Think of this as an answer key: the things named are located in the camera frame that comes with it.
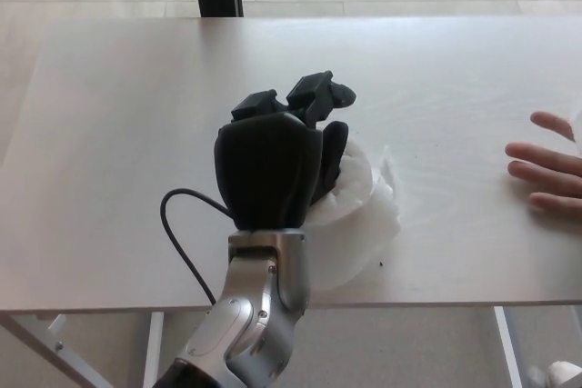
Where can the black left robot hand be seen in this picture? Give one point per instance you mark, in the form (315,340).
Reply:
(263,170)

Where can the bare person hand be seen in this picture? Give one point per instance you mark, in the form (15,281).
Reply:
(559,174)

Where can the white toilet paper roll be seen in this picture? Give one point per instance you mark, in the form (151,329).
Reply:
(345,242)

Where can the white table leg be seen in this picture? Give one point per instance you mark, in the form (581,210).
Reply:
(154,347)
(508,347)

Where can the white shoe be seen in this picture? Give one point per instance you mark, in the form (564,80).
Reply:
(566,374)

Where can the white diagonal table brace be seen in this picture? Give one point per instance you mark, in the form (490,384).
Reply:
(50,347)

